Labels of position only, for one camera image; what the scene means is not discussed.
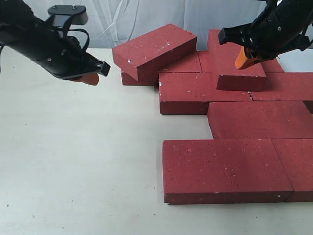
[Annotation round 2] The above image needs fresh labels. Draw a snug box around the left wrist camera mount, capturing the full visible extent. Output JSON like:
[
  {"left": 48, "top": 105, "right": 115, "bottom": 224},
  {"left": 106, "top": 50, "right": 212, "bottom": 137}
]
[{"left": 47, "top": 5, "right": 88, "bottom": 27}]

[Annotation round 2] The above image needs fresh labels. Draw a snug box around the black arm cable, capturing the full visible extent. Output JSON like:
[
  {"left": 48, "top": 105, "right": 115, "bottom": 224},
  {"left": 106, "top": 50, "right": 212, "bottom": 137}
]
[
  {"left": 293, "top": 22, "right": 313, "bottom": 53},
  {"left": 0, "top": 14, "right": 90, "bottom": 73}
]

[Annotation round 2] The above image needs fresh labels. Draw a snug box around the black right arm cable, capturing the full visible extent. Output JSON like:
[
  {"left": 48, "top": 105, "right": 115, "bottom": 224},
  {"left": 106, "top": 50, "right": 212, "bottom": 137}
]
[{"left": 293, "top": 22, "right": 313, "bottom": 53}]

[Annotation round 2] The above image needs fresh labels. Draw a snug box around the red brick large front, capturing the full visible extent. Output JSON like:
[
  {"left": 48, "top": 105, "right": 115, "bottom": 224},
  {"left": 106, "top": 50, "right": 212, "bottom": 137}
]
[{"left": 159, "top": 72, "right": 252, "bottom": 115}]

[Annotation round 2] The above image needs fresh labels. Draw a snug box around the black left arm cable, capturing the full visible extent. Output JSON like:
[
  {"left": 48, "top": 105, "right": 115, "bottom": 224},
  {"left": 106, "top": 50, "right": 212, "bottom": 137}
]
[{"left": 0, "top": 14, "right": 90, "bottom": 73}]

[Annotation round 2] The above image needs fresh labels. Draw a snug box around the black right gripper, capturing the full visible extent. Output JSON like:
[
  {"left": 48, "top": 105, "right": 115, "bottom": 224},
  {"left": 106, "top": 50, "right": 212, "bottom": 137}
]
[{"left": 218, "top": 0, "right": 313, "bottom": 70}]

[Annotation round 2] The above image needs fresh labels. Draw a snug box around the red brick under tilted brick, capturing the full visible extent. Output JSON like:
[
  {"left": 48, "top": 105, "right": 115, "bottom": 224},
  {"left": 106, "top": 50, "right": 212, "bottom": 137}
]
[{"left": 121, "top": 51, "right": 202, "bottom": 86}]

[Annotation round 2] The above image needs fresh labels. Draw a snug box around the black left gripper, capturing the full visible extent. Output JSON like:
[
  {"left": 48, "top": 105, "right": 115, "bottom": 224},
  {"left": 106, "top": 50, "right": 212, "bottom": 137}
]
[{"left": 0, "top": 18, "right": 111, "bottom": 86}]

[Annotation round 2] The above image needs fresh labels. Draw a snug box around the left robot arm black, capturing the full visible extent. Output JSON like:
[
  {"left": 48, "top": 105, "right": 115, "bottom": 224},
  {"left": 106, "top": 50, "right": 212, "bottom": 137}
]
[{"left": 0, "top": 0, "right": 111, "bottom": 86}]

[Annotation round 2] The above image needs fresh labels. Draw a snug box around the white backdrop cloth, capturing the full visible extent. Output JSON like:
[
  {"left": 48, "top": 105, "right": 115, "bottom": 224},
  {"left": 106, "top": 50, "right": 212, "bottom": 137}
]
[{"left": 26, "top": 0, "right": 266, "bottom": 50}]

